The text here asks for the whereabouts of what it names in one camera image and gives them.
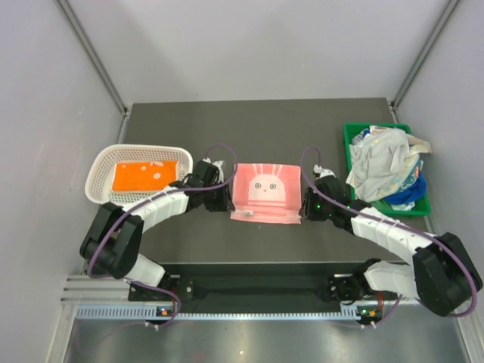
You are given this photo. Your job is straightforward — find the pink patterned towel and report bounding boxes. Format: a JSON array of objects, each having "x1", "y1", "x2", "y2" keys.
[{"x1": 231, "y1": 163, "x2": 302, "y2": 225}]

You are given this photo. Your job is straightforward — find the orange fox pattern towel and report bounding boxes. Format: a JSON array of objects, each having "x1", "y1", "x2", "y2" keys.
[{"x1": 112, "y1": 160, "x2": 179, "y2": 193}]

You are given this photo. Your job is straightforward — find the white green towel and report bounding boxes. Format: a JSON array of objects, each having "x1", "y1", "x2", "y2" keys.
[{"x1": 346, "y1": 128, "x2": 409, "y2": 202}]

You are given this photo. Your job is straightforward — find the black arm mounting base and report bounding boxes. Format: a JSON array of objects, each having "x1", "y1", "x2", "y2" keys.
[{"x1": 128, "y1": 262, "x2": 402, "y2": 315}]

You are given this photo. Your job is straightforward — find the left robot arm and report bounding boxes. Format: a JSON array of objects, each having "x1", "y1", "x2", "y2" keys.
[{"x1": 80, "y1": 158, "x2": 234, "y2": 300}]

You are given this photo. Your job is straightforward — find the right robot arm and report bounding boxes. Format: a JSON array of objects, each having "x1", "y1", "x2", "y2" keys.
[{"x1": 300, "y1": 166, "x2": 483, "y2": 317}]

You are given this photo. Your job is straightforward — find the cream patterned towel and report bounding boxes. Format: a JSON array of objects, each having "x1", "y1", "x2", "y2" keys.
[{"x1": 389, "y1": 133, "x2": 432, "y2": 193}]

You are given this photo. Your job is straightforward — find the blue patterned towel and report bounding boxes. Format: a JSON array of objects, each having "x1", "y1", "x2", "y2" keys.
[{"x1": 384, "y1": 174, "x2": 427, "y2": 211}]

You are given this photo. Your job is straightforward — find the green plastic bin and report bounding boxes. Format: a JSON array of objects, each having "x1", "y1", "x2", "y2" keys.
[{"x1": 343, "y1": 123, "x2": 431, "y2": 217}]

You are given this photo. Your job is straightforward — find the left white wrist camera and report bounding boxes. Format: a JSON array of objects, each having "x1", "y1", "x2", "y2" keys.
[{"x1": 203, "y1": 157, "x2": 225, "y2": 182}]

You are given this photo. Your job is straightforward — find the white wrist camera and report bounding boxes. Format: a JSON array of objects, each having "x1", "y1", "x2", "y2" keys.
[
  {"x1": 203, "y1": 157, "x2": 225, "y2": 182},
  {"x1": 313, "y1": 165, "x2": 335, "y2": 178}
]

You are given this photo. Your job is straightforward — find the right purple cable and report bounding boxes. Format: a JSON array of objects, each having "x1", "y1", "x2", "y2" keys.
[{"x1": 300, "y1": 146, "x2": 478, "y2": 328}]

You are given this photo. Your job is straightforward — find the purple cable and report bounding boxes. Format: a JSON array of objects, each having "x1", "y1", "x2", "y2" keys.
[
  {"x1": 86, "y1": 142, "x2": 238, "y2": 328},
  {"x1": 300, "y1": 146, "x2": 478, "y2": 328}
]

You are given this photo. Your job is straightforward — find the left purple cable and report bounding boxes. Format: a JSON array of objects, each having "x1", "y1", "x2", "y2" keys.
[{"x1": 86, "y1": 142, "x2": 238, "y2": 328}]

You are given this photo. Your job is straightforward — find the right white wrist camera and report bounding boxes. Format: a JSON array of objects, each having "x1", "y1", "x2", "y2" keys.
[{"x1": 313, "y1": 165, "x2": 335, "y2": 178}]

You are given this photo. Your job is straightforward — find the grey slotted cable duct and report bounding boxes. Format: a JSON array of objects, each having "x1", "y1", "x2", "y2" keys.
[{"x1": 76, "y1": 304, "x2": 377, "y2": 321}]

